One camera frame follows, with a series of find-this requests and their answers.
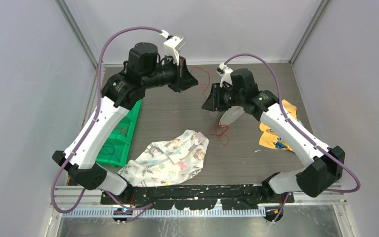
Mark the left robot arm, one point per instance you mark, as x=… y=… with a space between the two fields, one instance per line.
x=118 y=97

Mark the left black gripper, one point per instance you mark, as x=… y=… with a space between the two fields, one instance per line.
x=184 y=79

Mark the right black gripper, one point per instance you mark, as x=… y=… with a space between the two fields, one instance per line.
x=214 y=102

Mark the green three-compartment bin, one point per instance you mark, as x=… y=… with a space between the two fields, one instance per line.
x=117 y=147

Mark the grey plastic spool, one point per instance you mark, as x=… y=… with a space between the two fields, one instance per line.
x=225 y=118

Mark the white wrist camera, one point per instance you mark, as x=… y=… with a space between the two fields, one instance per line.
x=224 y=71
x=172 y=45

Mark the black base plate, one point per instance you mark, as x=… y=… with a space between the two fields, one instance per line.
x=200 y=197

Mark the aluminium frame rail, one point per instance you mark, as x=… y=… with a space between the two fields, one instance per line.
x=66 y=197

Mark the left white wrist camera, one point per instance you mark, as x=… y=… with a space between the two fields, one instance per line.
x=172 y=45

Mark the white patterned cloth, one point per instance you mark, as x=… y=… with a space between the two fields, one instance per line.
x=166 y=163

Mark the yellow patterned cloth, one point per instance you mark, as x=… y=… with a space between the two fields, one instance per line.
x=272 y=140

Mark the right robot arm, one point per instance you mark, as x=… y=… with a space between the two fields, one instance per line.
x=322 y=164

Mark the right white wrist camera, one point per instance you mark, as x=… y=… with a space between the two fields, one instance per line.
x=224 y=71

